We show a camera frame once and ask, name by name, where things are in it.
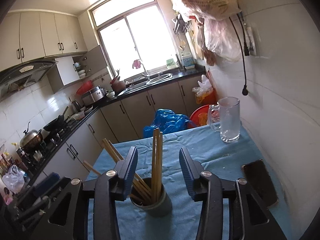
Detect lower kitchen cabinets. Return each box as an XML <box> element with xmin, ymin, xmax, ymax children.
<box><xmin>31</xmin><ymin>74</ymin><xmax>201</xmax><ymax>183</ymax></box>

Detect kitchen cabinets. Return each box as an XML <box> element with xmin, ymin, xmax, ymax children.
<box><xmin>31</xmin><ymin>74</ymin><xmax>201</xmax><ymax>183</ymax></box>
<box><xmin>1</xmin><ymin>11</ymin><xmax>106</xmax><ymax>89</ymax></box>

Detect kitchen faucet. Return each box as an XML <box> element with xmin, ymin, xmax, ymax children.
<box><xmin>132</xmin><ymin>59</ymin><xmax>150</xmax><ymax>80</ymax></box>

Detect upper kitchen cabinets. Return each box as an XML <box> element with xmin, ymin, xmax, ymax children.
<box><xmin>1</xmin><ymin>11</ymin><xmax>106</xmax><ymax>89</ymax></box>

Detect wooden chopstick bundle in cup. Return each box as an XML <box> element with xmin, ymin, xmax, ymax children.
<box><xmin>83</xmin><ymin>138</ymin><xmax>153</xmax><ymax>205</ymax></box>

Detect dark green utensil cup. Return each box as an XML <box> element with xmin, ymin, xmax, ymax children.
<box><xmin>130</xmin><ymin>178</ymin><xmax>172</xmax><ymax>218</ymax></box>

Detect blue table cloth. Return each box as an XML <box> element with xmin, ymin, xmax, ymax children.
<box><xmin>85</xmin><ymin>119</ymin><xmax>293</xmax><ymax>240</ymax></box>

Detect red plastic basin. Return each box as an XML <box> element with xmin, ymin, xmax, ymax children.
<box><xmin>188</xmin><ymin>105</ymin><xmax>210</xmax><ymax>128</ymax></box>

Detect blue plastic bag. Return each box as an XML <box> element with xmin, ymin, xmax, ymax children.
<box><xmin>143</xmin><ymin>109</ymin><xmax>195</xmax><ymax>138</ymax></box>

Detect clear glass beer mug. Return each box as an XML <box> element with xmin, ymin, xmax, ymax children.
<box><xmin>207</xmin><ymin>96</ymin><xmax>241</xmax><ymax>143</ymax></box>

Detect black smartphone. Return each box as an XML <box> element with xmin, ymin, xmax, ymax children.
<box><xmin>241</xmin><ymin>159</ymin><xmax>278</xmax><ymax>207</ymax></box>

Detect steel kettle pot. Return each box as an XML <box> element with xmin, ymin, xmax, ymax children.
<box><xmin>20</xmin><ymin>122</ymin><xmax>43</xmax><ymax>152</ymax></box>

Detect orange trash bin with bag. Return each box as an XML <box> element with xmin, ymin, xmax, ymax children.
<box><xmin>192</xmin><ymin>75</ymin><xmax>217</xmax><ymax>105</ymax></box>

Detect steel rice cooker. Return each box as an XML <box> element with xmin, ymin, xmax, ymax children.
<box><xmin>81</xmin><ymin>86</ymin><xmax>106</xmax><ymax>106</ymax></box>

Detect black wok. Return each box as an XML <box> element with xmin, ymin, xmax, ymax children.
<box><xmin>43</xmin><ymin>106</ymin><xmax>69</xmax><ymax>132</ymax></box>

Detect red colander bowl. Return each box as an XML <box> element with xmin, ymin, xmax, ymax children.
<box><xmin>76</xmin><ymin>80</ymin><xmax>93</xmax><ymax>95</ymax></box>

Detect window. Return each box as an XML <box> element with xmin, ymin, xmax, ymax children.
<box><xmin>90</xmin><ymin>0</ymin><xmax>178</xmax><ymax>81</ymax></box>

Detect range hood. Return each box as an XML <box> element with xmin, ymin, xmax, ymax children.
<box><xmin>1</xmin><ymin>60</ymin><xmax>57</xmax><ymax>101</ymax></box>

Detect hanging black power cable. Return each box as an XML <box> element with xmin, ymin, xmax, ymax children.
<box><xmin>228</xmin><ymin>12</ymin><xmax>251</xmax><ymax>96</ymax></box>

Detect white plastic bags on wall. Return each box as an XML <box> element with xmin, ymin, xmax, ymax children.
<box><xmin>191</xmin><ymin>19</ymin><xmax>241</xmax><ymax>66</ymax></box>

